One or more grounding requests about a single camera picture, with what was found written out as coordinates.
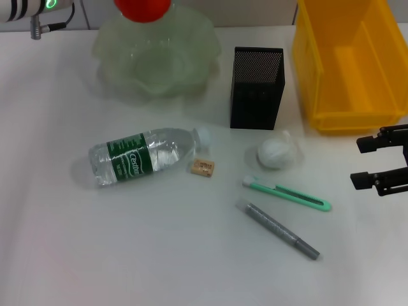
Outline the yellow plastic bin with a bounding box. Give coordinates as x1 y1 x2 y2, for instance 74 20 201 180
291 0 408 137

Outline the green glass fruit bowl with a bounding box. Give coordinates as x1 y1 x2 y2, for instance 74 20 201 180
92 4 222 105

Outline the red-orange toy orange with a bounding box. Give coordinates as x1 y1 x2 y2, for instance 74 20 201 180
113 0 173 24

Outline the small cork piece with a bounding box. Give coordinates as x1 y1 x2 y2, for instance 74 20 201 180
190 157 215 178

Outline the white paper ball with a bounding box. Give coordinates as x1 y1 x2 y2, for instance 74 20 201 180
244 129 305 171

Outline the grey marker pen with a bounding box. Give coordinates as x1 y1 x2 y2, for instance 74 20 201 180
235 196 321 261

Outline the black mesh pen holder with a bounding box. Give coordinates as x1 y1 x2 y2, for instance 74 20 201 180
229 46 285 131

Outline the green utility knife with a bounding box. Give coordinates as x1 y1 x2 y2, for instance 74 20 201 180
242 175 333 214

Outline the clear water bottle green label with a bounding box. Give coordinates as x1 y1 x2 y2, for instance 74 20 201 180
88 126 215 189

